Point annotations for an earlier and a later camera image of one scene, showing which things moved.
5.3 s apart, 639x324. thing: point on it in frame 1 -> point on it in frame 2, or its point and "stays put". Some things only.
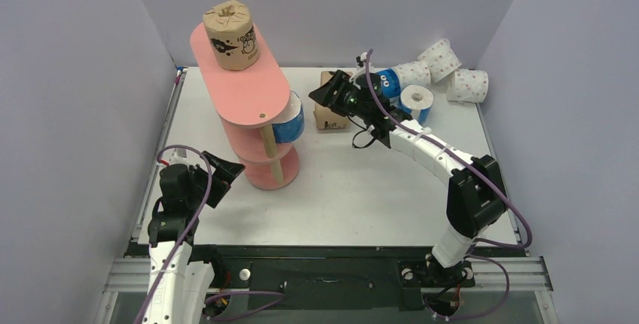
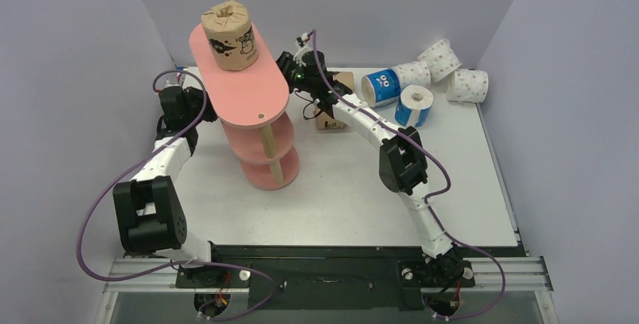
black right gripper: x=337 y=95 -> x=286 y=68
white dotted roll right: x=467 y=85 stays put
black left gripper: x=224 y=174 -> x=212 y=116
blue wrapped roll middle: x=417 y=100 stays put
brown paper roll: x=233 y=35 stays put
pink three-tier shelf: x=247 y=101 stays put
